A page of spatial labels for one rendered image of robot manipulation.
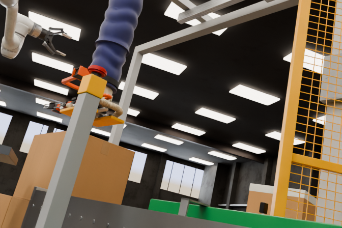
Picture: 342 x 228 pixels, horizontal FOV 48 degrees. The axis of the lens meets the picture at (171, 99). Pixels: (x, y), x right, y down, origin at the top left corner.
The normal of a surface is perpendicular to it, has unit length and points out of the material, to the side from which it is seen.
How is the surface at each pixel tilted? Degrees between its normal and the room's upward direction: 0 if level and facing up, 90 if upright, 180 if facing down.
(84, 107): 90
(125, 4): 103
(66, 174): 90
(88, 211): 90
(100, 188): 90
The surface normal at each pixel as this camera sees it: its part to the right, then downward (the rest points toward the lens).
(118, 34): 0.43, -0.02
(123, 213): -0.73, -0.37
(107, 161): 0.63, -0.12
